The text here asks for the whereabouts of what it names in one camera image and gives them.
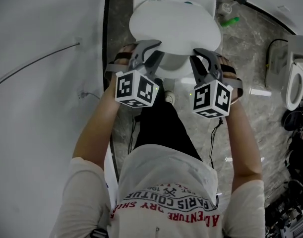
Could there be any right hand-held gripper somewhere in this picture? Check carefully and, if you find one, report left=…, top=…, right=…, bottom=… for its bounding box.
left=189, top=48, right=235, bottom=119

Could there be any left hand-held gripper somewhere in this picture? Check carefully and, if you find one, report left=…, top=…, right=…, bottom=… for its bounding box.
left=115, top=40, right=165, bottom=108

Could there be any white toilet lid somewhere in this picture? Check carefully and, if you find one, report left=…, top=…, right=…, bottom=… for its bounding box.
left=129, top=0, right=223, bottom=57

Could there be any person's left forearm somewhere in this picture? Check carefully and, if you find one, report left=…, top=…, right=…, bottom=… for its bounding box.
left=72, top=82, right=122, bottom=171

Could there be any person's right forearm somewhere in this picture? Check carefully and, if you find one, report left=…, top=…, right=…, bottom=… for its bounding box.
left=225, top=98, right=264, bottom=183

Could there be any green toilet brush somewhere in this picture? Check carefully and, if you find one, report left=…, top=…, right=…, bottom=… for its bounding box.
left=220, top=16, right=241, bottom=28

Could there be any white toilet with open seat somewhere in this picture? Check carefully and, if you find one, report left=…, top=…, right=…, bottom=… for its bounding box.
left=266, top=34, right=303, bottom=112

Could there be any person's right hand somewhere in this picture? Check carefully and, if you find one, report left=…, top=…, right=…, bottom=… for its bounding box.
left=217, top=55, right=242, bottom=85

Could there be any person's left hand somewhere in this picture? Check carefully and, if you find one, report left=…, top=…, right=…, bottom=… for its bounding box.
left=113, top=44, right=138, bottom=72

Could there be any white shoe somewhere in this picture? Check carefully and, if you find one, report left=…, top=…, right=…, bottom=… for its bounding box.
left=163, top=90, right=177, bottom=105

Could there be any white round brush holder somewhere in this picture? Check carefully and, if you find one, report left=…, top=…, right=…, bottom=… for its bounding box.
left=221, top=2, right=233, bottom=16

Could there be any black trouser leg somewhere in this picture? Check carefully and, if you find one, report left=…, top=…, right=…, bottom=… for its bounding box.
left=132, top=99, right=204, bottom=169

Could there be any black bag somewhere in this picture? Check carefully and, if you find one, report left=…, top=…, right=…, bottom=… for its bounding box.
left=282, top=108, right=303, bottom=132

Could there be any white printed t-shirt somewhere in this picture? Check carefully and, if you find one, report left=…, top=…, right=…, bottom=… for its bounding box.
left=53, top=144, right=266, bottom=238

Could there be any pile of dark equipment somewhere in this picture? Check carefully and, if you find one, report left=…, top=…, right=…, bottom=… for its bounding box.
left=264, top=132, right=303, bottom=238

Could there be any black hose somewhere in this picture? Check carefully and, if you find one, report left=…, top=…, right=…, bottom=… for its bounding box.
left=264, top=38, right=289, bottom=88

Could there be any white wall plug with cord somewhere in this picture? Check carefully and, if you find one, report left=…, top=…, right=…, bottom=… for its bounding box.
left=77, top=90, right=101, bottom=100

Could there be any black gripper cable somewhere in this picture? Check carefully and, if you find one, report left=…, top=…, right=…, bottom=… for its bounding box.
left=208, top=117, right=224, bottom=169
left=127, top=107, right=143, bottom=154

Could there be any thin grey wall cable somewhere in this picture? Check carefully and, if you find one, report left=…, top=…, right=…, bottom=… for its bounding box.
left=0, top=42, right=81, bottom=90

